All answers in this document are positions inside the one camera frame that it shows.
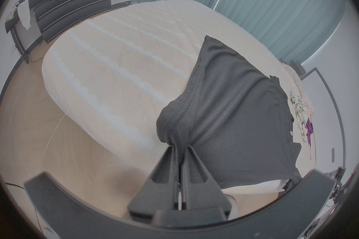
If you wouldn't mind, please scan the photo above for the white printed garment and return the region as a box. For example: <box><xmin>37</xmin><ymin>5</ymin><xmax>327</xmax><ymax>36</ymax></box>
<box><xmin>289</xmin><ymin>91</ymin><xmax>309</xmax><ymax>146</ymax></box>

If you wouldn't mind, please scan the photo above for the pale pink pillow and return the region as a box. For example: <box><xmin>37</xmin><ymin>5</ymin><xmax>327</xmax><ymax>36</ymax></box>
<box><xmin>282</xmin><ymin>64</ymin><xmax>304</xmax><ymax>93</ymax></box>

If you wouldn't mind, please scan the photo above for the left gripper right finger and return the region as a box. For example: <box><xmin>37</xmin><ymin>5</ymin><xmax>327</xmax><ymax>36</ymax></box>
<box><xmin>180</xmin><ymin>145</ymin><xmax>232</xmax><ymax>216</ymax></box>

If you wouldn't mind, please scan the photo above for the purple garment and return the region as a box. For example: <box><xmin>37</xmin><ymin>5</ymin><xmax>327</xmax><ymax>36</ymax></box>
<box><xmin>305</xmin><ymin>117</ymin><xmax>316</xmax><ymax>160</ymax></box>

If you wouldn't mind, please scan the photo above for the white cloth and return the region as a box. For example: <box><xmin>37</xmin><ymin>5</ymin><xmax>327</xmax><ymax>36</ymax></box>
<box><xmin>17</xmin><ymin>0</ymin><xmax>32</xmax><ymax>30</ymax></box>

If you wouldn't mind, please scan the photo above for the pink garment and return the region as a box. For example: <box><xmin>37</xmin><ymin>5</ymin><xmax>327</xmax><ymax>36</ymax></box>
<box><xmin>304</xmin><ymin>103</ymin><xmax>314</xmax><ymax>121</ymax></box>

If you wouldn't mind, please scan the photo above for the black T-shirt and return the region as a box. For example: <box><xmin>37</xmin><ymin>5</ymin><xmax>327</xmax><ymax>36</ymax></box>
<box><xmin>157</xmin><ymin>35</ymin><xmax>303</xmax><ymax>191</ymax></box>

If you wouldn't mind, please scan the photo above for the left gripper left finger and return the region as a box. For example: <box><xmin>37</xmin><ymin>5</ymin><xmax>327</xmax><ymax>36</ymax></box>
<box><xmin>128</xmin><ymin>145</ymin><xmax>180</xmax><ymax>218</ymax></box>

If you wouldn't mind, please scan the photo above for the grey bedside table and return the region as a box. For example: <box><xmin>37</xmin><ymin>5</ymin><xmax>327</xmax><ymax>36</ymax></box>
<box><xmin>280</xmin><ymin>59</ymin><xmax>306</xmax><ymax>74</ymax></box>

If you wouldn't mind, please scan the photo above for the bed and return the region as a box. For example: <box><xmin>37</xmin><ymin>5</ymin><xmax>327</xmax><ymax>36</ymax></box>
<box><xmin>42</xmin><ymin>0</ymin><xmax>345</xmax><ymax>196</ymax></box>

